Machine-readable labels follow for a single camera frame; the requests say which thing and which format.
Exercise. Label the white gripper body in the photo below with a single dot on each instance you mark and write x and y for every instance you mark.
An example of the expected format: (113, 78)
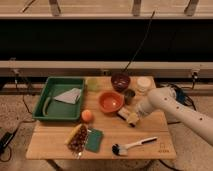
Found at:
(133, 119)

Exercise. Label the tan block eraser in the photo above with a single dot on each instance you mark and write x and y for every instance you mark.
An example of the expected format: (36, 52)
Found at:
(123, 114)

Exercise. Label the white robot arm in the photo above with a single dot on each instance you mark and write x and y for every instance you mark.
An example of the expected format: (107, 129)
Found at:
(165, 99)

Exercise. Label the small dark metal cup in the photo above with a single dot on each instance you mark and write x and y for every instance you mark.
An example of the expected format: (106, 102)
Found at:
(129, 94)

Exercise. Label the orange plastic bowl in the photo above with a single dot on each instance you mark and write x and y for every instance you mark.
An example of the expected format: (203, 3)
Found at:
(110, 102)

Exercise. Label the white dish brush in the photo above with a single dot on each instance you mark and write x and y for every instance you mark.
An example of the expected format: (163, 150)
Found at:
(122, 150)

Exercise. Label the white lidded container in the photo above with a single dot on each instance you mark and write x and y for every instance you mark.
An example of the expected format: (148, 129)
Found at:
(143, 84)

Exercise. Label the dark red bowl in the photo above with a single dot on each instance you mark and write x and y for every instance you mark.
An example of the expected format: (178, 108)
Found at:
(120, 81)

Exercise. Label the green sponge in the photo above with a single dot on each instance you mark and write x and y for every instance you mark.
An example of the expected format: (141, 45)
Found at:
(94, 140)

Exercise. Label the orange fruit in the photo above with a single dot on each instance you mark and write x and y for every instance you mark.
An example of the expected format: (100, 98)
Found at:
(87, 116)

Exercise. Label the yellow-green plastic cup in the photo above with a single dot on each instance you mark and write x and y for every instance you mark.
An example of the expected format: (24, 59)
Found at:
(92, 84)

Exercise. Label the corn cob toy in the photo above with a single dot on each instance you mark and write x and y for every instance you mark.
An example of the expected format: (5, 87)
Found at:
(72, 133)

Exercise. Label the brown grape bunch toy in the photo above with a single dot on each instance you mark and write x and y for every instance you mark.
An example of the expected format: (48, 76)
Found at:
(77, 143)

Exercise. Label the grey folded cloth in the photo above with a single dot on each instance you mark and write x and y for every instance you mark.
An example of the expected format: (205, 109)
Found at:
(70, 96)

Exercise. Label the green plastic tray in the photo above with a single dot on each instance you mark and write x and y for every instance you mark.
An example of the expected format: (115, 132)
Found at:
(59, 111)

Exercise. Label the green banana-shaped item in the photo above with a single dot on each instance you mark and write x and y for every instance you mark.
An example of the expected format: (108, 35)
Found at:
(45, 106)

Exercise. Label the black power adapter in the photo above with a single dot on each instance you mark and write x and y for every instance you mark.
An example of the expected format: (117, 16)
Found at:
(5, 140)

